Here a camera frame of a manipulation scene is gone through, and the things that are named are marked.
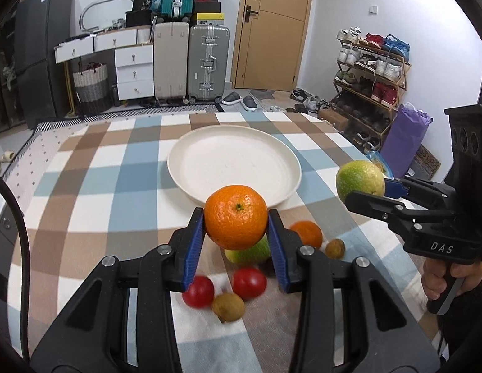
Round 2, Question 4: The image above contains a beige suitcase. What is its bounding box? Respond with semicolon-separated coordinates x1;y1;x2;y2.
152;22;190;104

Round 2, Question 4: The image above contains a black refrigerator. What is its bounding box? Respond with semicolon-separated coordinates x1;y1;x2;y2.
15;0;72;129

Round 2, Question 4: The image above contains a large orange mandarin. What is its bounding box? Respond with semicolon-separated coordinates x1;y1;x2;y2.
290;221;324;249

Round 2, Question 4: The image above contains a small orange mandarin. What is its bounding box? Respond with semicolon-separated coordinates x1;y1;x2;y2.
204;185;268;250

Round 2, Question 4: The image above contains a purple bag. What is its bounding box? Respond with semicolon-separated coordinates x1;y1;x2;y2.
380;102;433;178

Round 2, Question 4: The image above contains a woven laundry basket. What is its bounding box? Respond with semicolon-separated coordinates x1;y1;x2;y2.
73;62;112;116

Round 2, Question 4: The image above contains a wooden door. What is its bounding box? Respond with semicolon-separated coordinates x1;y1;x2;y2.
231;0;312;92

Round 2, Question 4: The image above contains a yellow black box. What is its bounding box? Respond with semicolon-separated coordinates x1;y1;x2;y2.
196;12;225;26

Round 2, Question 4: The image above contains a checkered tablecloth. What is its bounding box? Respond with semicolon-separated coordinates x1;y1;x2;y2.
7;112;439;372

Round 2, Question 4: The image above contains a cream round plate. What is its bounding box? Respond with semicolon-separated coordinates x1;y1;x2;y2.
167;124;302;208

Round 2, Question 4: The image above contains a white drawer desk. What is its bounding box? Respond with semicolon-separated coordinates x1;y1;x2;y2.
54;26;154;101

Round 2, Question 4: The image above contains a red cherry tomato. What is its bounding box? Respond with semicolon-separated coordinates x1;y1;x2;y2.
182;275;215;309
232;267;267;301

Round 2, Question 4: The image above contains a right hand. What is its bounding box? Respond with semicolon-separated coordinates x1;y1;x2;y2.
421;259;482;300

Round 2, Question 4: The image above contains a wooden shoe rack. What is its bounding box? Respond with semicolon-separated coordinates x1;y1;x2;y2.
330;27;411;152

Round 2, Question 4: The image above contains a silver grey suitcase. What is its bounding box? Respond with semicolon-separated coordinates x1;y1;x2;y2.
187;25;230;104

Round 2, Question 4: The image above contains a grey slipper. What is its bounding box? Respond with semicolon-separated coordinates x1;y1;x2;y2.
241;95;259;111
222;91;242;105

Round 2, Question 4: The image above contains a yellow green guava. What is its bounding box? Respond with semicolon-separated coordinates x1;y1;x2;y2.
335;160;386;202

